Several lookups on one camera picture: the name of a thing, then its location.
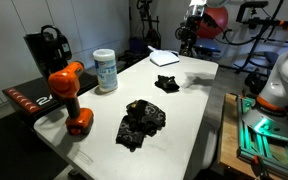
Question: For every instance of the black floor bag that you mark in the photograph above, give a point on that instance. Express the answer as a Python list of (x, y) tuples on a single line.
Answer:
[(255, 83)]

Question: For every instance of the wooden board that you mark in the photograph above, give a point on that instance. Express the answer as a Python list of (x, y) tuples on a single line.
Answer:
[(229, 140)]

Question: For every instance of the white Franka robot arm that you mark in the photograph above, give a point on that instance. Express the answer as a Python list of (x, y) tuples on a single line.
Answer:
[(284, 76)]

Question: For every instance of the blue padded bench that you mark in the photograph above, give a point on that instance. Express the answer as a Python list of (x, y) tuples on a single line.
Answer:
[(206, 45)]

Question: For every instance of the red exercise ball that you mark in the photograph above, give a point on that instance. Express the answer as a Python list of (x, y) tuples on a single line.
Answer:
[(215, 21)]

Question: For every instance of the black exercise machine frame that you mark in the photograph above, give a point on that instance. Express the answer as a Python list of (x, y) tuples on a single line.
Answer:
[(264, 26)]

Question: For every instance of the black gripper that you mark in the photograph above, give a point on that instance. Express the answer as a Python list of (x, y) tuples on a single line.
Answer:
[(189, 31)]

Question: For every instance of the green lit aluminium frame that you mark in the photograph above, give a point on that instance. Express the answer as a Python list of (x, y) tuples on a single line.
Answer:
[(267, 151)]

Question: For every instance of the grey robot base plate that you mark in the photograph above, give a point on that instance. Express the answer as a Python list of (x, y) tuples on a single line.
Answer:
[(267, 121)]

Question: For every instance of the black exercise bike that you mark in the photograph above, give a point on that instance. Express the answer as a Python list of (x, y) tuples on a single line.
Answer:
[(149, 28)]

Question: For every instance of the small plain black glove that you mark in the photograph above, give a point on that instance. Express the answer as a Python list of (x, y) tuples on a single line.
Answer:
[(166, 83)]

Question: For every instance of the white plastic dustpan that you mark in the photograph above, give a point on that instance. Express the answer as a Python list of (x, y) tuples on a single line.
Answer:
[(163, 57)]

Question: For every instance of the black glove with grey print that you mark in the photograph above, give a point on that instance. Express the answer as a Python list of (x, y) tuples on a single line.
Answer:
[(129, 135), (149, 115)]

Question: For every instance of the white wipes canister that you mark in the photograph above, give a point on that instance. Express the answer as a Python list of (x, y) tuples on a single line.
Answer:
[(105, 70)]

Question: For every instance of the white wall cabinets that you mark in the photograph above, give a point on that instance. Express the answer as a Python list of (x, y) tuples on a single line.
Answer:
[(24, 20)]

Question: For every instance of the red black tool case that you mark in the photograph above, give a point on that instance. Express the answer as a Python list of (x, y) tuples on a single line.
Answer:
[(30, 96)]

